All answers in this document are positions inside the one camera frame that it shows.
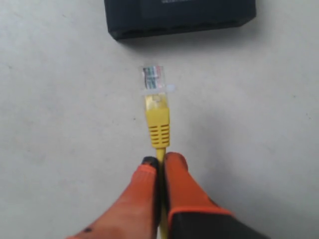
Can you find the black network switch box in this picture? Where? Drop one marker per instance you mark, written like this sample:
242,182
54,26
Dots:
127,19

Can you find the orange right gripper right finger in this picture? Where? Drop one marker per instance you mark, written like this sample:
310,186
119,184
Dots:
191,214

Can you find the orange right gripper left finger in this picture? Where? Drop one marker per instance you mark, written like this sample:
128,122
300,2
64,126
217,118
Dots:
136,213

